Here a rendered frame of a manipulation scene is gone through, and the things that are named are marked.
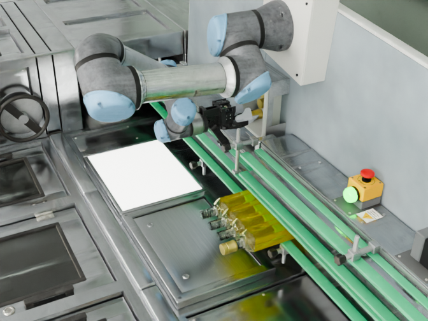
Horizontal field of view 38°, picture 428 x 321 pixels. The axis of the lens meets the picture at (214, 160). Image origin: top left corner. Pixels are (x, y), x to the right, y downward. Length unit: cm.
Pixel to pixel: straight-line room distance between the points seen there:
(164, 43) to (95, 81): 120
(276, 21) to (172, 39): 98
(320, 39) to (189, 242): 77
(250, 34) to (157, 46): 99
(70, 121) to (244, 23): 116
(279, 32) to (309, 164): 42
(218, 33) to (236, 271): 73
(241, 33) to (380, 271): 74
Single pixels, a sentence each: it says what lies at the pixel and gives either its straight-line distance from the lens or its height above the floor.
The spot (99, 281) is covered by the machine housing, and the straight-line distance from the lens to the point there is 198.
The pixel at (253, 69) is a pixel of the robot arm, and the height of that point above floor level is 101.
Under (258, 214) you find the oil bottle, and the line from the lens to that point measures 191.
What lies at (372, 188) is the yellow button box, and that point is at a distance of 175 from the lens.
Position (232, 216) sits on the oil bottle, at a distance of 190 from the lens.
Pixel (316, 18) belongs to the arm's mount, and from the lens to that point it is 176.
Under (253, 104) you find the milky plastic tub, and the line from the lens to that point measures 221.
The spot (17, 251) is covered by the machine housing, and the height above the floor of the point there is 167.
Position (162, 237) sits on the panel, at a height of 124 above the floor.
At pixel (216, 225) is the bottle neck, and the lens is 190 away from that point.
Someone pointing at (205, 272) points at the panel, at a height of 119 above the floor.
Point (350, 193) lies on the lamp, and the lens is 174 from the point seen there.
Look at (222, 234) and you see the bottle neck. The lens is 185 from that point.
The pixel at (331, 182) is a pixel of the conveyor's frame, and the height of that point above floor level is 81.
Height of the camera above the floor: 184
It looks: 24 degrees down
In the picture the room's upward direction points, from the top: 105 degrees counter-clockwise
